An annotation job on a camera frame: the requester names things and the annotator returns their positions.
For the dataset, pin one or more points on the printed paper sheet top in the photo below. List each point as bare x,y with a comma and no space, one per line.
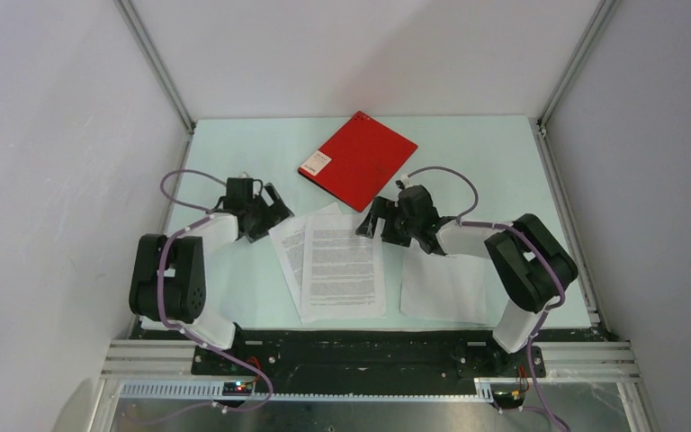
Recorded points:
343,275

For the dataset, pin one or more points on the grey slotted cable duct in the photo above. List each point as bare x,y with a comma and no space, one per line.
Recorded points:
220,391

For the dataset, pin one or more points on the right aluminium frame post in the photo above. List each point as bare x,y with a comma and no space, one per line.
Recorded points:
589,38

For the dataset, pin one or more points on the aluminium frame post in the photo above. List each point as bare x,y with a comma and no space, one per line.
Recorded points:
589,38
147,47

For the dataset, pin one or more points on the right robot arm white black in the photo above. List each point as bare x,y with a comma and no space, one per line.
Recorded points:
532,265

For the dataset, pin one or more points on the white paper sheet right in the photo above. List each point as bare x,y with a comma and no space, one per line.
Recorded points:
444,288

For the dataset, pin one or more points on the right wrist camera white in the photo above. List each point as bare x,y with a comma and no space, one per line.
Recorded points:
403,182

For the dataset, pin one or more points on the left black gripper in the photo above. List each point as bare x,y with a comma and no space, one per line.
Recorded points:
275,214

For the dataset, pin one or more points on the printed paper sheet underneath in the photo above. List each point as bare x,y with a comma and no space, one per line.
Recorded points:
288,240

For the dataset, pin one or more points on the left aluminium frame post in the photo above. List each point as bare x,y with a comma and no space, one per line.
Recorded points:
147,47

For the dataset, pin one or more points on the right circuit board with wires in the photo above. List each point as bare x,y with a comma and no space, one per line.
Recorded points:
503,400

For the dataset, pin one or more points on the red folder black inside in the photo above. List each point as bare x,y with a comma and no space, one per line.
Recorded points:
357,161

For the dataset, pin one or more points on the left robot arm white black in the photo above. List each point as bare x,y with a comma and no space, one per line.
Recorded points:
169,281

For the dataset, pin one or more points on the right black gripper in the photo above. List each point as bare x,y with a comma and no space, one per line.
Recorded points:
384,209

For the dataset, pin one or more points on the left circuit board with leds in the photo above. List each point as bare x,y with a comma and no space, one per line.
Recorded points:
237,388

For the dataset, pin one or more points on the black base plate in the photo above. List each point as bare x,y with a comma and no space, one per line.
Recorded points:
440,362

